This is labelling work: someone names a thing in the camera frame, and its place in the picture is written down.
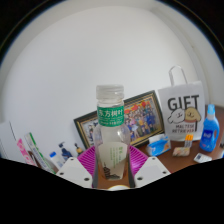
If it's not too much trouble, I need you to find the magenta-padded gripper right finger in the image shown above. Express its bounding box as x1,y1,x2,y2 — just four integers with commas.
128,144,172,189

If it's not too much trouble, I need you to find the white bottle with blue cap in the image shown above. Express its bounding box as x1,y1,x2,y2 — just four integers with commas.
49,151,66,170

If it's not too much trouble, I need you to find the brown pump bottle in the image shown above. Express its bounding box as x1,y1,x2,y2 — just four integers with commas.
74,143,85,157

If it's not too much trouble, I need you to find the dark blue pump bottle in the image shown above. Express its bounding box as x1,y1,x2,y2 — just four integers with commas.
58,141,74,161

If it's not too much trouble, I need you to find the clear green-labelled water bottle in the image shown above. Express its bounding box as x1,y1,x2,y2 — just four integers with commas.
92,84,132,183

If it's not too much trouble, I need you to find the framed group photo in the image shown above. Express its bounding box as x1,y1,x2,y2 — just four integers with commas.
73,89,165,149

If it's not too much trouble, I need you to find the blue detergent bottle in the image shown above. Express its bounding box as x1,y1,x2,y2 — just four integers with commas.
199,103,221,153

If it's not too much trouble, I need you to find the colourful puzzle cube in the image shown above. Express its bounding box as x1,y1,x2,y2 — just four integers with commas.
184,133,194,148

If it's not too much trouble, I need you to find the white printed paper gift bag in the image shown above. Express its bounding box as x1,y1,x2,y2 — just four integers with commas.
157,65,206,143

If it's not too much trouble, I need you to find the small floral patterned pouch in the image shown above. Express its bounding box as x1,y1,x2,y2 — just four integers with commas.
172,146,192,158

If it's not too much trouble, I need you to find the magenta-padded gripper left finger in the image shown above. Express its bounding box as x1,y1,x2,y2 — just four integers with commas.
55,144,99,189

